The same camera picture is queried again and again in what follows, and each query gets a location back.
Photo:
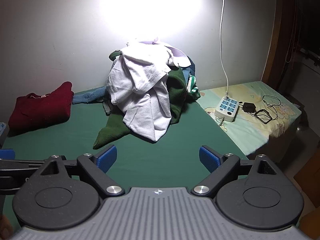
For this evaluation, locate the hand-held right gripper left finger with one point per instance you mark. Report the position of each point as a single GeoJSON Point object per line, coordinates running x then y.
{"type": "Point", "coordinates": [108, 158]}

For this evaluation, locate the white T-shirt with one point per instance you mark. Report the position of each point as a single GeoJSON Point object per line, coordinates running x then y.
{"type": "Point", "coordinates": [142, 85]}

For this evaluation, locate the green white striped garment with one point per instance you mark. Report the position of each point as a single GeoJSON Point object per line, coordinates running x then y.
{"type": "Point", "coordinates": [193, 87]}

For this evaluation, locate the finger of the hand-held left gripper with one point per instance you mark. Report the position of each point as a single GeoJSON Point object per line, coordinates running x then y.
{"type": "Point", "coordinates": [6, 153]}
{"type": "Point", "coordinates": [17, 166]}

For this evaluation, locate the wooden door frame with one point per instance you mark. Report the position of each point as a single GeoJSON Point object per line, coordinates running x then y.
{"type": "Point", "coordinates": [277, 42]}

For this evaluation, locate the black square frame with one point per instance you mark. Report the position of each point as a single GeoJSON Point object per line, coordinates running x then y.
{"type": "Point", "coordinates": [268, 118]}

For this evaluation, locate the white power strip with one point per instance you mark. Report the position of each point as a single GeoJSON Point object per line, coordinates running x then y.
{"type": "Point", "coordinates": [226, 108]}

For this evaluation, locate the cartoon printed bed sheet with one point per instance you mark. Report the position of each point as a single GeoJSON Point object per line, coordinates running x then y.
{"type": "Point", "coordinates": [255, 135]}

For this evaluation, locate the dark blue garment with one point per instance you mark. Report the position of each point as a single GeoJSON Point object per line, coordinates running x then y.
{"type": "Point", "coordinates": [189, 70]}

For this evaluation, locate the folded dark red sweater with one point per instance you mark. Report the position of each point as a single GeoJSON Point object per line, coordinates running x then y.
{"type": "Point", "coordinates": [40, 107]}

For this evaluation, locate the light blue knit garment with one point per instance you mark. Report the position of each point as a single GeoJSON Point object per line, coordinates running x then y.
{"type": "Point", "coordinates": [87, 97]}

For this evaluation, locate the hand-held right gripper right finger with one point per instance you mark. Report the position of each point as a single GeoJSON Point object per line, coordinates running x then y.
{"type": "Point", "coordinates": [208, 158]}

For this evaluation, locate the black charger adapter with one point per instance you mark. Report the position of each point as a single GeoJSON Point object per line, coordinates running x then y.
{"type": "Point", "coordinates": [248, 107]}

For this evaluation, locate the green sweater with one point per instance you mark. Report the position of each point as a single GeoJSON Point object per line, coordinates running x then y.
{"type": "Point", "coordinates": [178, 90]}

